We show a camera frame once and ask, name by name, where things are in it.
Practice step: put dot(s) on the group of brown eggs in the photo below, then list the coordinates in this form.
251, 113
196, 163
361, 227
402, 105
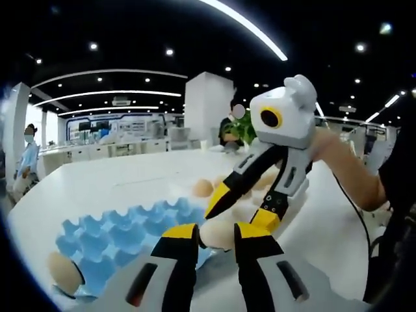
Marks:
202, 188

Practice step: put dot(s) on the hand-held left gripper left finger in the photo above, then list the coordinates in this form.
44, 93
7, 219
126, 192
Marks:
182, 260

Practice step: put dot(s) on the white paper cup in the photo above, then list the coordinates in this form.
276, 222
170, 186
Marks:
203, 145

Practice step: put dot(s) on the green potted plant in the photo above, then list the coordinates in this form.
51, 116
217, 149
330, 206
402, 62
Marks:
243, 128

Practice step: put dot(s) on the blue framed display wall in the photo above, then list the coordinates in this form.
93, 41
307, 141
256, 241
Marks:
123, 126

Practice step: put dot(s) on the white table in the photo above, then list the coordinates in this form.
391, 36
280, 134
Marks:
97, 188

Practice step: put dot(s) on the blue egg tray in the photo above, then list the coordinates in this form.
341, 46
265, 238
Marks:
113, 234

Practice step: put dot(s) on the single brown egg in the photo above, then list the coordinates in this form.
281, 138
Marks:
214, 235
61, 273

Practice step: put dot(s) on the white mesh office chair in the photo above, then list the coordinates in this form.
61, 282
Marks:
180, 136

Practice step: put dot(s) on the curved white ceiling light strip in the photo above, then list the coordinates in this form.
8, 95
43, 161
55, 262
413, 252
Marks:
260, 35

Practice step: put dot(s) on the white foam egg holder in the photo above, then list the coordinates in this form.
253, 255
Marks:
302, 208

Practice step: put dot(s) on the row of white cabinets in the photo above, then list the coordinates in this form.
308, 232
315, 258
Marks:
107, 150

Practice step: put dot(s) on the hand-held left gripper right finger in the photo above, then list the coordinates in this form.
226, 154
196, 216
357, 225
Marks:
256, 260

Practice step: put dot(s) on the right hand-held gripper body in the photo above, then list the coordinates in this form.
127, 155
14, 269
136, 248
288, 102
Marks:
286, 126

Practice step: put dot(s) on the ceiling air conditioner unit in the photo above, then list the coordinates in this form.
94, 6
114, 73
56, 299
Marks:
121, 101

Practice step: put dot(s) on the person's right hand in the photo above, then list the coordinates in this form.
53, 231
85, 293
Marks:
326, 146

